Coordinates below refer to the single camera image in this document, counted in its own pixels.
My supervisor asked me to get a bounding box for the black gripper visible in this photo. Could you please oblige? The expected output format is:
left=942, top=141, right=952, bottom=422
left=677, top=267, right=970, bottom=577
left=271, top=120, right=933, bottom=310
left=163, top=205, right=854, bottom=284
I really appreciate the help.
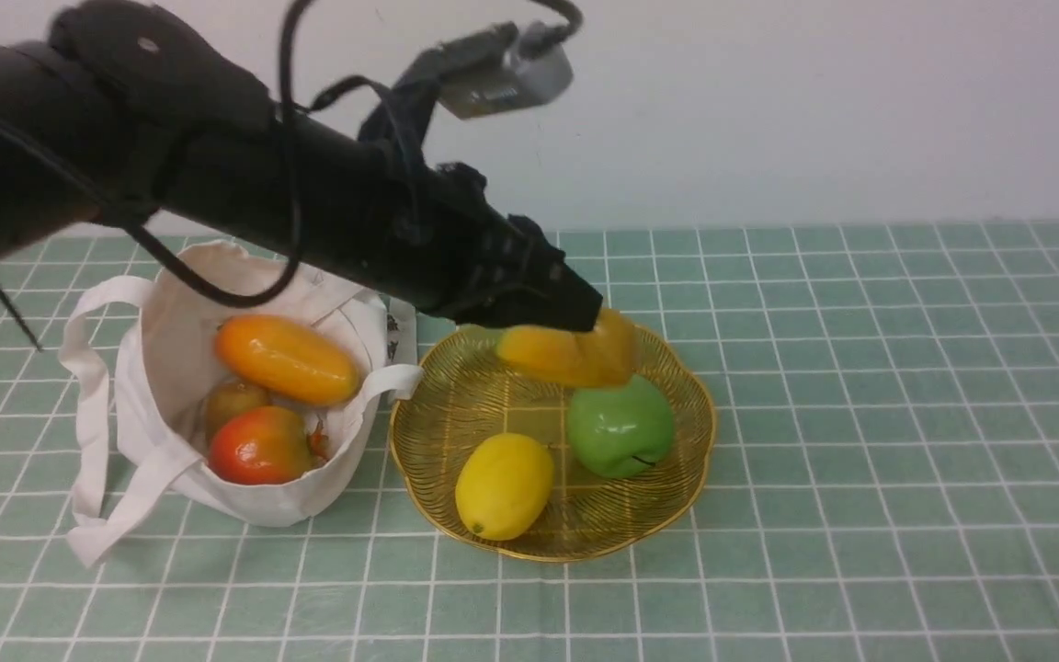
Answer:
left=419, top=164, right=604, bottom=332

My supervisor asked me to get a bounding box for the yellow banana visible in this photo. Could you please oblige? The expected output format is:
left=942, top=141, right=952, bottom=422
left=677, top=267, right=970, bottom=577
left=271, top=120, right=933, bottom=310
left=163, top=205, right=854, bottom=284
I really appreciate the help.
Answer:
left=495, top=307, right=640, bottom=387

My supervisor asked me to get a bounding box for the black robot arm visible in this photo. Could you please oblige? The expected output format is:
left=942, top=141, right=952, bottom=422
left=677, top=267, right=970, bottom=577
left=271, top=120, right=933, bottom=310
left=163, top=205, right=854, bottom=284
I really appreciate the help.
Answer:
left=0, top=1, right=604, bottom=332

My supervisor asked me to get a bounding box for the orange papaya fruit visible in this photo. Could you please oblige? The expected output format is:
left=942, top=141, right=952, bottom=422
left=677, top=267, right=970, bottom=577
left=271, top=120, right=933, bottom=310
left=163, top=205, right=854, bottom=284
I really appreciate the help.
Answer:
left=211, top=314, right=362, bottom=409

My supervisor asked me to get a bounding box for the white cloth tote bag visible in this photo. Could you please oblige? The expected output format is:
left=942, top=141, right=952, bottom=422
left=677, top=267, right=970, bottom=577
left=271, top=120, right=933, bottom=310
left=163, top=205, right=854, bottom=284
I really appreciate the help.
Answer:
left=58, top=267, right=423, bottom=568

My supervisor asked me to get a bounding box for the brownish pear in bag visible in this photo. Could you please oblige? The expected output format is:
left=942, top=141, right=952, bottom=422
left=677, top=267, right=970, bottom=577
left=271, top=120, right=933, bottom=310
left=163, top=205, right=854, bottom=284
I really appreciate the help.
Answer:
left=203, top=380, right=273, bottom=441

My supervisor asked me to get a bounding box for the green apple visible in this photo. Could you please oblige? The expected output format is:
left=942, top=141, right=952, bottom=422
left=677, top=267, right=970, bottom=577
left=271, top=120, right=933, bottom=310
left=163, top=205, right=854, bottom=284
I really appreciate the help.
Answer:
left=566, top=374, right=676, bottom=479

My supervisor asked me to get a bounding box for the yellow lemon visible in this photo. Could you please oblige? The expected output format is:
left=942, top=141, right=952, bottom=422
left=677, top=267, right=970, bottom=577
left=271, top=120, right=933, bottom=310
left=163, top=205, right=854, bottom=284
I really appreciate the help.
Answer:
left=455, top=433, right=555, bottom=542

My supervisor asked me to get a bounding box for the red orange mango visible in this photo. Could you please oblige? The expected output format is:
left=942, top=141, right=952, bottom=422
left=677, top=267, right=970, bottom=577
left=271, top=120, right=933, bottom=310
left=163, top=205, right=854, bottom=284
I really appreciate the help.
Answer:
left=207, top=405, right=326, bottom=485

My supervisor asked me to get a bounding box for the green checkered tablecloth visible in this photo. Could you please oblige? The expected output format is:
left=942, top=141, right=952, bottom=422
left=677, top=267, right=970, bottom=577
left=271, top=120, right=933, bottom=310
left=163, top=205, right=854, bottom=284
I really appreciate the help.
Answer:
left=0, top=222, right=1059, bottom=661

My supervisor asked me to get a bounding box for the gold wire fruit basket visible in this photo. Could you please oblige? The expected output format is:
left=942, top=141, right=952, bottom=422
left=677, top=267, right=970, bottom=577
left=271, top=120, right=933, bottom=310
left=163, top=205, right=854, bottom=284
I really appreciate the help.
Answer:
left=388, top=325, right=718, bottom=563

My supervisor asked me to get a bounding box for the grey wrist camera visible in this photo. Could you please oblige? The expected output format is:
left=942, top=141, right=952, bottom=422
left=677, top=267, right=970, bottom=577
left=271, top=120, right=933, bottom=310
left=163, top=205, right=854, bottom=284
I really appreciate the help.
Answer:
left=398, top=21, right=575, bottom=120

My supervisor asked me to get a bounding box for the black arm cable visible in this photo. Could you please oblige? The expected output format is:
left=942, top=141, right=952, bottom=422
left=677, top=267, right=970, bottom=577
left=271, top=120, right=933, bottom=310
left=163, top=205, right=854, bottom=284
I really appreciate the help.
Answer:
left=0, top=0, right=586, bottom=355

